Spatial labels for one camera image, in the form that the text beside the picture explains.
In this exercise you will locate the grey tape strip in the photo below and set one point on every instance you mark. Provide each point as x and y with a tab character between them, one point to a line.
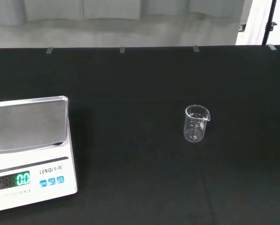
50	50
122	49
196	48
272	47

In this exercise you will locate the pale board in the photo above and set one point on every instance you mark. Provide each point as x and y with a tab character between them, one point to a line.
254	21

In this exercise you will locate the grey backdrop curtain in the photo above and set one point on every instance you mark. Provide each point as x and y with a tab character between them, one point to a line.
121	28

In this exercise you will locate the black tripod stand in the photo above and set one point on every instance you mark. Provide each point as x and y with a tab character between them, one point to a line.
270	21

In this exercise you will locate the electronic balance with steel pan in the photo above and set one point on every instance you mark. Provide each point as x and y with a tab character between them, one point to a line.
30	161

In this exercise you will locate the black bench cloth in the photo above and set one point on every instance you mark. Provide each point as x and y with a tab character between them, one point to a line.
140	178

